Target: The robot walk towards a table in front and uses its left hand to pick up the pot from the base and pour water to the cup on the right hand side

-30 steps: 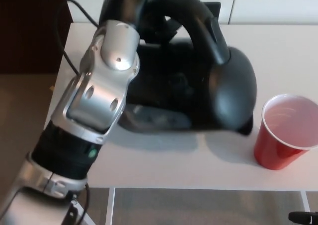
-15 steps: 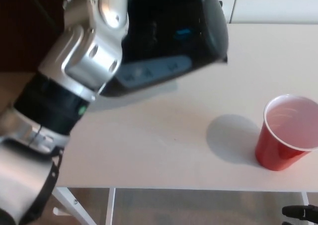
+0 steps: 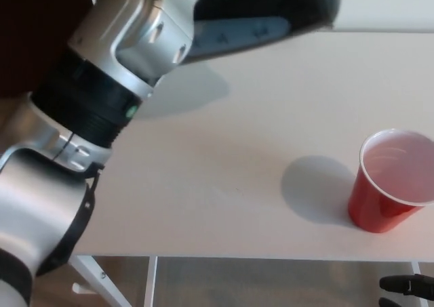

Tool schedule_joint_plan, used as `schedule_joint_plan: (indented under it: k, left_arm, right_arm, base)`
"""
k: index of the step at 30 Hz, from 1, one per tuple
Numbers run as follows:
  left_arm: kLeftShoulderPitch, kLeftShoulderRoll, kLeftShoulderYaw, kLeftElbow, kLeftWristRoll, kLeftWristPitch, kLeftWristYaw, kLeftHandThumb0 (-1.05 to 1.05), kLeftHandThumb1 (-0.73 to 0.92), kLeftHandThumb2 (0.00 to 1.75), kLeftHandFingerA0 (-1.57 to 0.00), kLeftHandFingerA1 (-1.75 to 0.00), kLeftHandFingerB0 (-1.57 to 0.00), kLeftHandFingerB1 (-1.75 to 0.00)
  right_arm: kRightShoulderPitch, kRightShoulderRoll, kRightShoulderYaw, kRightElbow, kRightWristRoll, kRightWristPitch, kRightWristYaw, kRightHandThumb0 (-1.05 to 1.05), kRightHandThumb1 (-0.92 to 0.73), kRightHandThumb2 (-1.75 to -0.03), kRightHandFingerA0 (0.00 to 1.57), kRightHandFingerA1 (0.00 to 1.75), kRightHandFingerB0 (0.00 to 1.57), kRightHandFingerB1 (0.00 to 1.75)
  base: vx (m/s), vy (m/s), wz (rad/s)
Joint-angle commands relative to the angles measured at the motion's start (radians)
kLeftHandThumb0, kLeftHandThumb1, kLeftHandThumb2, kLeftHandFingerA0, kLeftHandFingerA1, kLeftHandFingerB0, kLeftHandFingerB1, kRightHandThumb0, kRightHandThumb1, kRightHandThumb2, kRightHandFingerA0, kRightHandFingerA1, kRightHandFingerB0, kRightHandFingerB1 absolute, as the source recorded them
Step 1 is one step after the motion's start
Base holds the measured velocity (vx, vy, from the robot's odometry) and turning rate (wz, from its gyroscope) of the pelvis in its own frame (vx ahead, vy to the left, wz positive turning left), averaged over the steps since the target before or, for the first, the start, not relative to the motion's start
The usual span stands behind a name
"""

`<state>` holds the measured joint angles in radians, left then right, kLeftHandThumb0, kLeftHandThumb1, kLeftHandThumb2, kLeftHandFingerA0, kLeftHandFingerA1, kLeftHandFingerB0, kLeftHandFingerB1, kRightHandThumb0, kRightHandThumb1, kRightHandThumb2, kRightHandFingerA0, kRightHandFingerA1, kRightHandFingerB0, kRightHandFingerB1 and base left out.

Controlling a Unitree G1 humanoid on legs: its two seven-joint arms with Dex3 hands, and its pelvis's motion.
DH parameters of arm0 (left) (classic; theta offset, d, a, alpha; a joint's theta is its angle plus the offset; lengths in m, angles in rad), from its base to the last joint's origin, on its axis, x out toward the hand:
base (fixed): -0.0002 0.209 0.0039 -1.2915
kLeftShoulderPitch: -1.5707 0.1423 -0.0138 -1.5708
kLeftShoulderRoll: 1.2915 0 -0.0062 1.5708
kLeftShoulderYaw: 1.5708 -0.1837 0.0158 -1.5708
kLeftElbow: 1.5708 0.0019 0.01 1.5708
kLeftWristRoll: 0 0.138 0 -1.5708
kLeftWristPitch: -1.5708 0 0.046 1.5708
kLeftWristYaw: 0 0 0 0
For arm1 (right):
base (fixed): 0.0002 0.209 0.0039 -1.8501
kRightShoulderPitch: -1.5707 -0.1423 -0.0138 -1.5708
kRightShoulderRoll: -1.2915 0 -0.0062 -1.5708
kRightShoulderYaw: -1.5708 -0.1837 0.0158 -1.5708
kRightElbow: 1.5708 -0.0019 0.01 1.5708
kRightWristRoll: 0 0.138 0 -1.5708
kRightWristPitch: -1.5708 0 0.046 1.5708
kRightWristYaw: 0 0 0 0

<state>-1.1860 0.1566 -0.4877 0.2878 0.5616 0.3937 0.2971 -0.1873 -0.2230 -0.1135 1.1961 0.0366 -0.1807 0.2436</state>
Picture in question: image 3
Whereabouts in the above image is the red plastic cup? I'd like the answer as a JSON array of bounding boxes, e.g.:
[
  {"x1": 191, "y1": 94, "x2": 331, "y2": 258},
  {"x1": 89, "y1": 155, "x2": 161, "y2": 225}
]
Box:
[{"x1": 347, "y1": 127, "x2": 434, "y2": 234}]

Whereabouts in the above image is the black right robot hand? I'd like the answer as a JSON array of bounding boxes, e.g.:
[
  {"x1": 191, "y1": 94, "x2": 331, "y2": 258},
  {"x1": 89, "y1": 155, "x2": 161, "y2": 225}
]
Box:
[{"x1": 378, "y1": 273, "x2": 434, "y2": 307}]

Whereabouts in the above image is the black electric kettle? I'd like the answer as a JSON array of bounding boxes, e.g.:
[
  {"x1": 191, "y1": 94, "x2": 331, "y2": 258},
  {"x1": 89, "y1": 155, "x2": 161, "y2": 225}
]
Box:
[{"x1": 184, "y1": 0, "x2": 342, "y2": 59}]

